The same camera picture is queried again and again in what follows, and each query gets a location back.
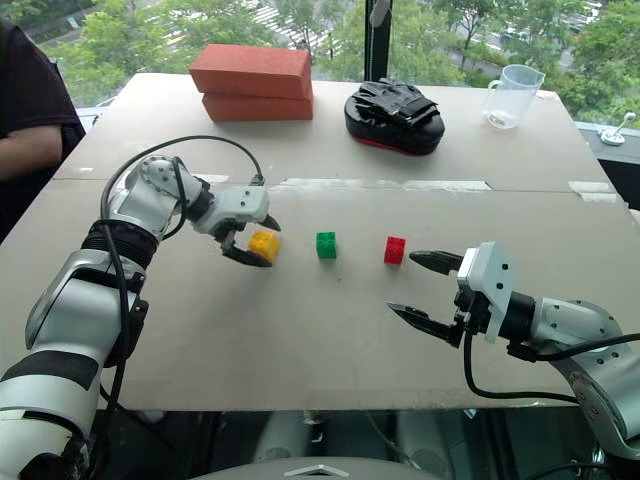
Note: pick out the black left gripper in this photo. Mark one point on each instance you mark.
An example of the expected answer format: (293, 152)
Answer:
(231, 239)

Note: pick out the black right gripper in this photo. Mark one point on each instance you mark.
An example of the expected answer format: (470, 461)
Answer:
(474, 312)

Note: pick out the yellow toy brick cube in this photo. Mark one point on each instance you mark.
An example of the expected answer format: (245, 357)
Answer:
(265, 245)

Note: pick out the person's bare forearm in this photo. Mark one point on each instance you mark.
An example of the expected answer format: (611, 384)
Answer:
(27, 150)

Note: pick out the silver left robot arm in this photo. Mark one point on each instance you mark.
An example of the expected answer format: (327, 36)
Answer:
(75, 305)

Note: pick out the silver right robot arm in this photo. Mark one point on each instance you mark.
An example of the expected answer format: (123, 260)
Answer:
(585, 330)

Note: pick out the red toy brick cube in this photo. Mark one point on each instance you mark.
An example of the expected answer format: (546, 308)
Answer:
(394, 251)

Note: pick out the green toy brick cube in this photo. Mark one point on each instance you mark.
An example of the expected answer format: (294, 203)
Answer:
(327, 246)

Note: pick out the white tape strip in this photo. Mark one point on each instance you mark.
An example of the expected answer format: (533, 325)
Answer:
(380, 184)
(595, 191)

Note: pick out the red brick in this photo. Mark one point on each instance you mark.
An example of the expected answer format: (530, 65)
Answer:
(260, 107)
(250, 70)

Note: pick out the black padded mitt red trim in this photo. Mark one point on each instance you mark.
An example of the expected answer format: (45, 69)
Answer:
(395, 125)

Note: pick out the clear plastic measuring cup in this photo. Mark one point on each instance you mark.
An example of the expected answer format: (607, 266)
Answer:
(512, 97)

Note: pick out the silver robot torso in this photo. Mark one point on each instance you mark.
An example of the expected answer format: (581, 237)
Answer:
(320, 472)

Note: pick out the white window latch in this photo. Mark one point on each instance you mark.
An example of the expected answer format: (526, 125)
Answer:
(615, 135)

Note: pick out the person's black shirt torso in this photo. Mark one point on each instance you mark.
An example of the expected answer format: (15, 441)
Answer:
(35, 90)

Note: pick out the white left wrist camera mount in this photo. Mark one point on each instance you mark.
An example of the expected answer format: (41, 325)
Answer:
(240, 202)

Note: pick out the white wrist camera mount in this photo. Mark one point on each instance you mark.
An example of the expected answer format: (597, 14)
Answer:
(240, 202)
(492, 280)

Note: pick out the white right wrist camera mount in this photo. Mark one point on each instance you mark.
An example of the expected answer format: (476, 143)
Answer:
(492, 280)

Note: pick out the black window frame post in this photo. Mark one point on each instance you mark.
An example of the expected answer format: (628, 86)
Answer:
(379, 55)

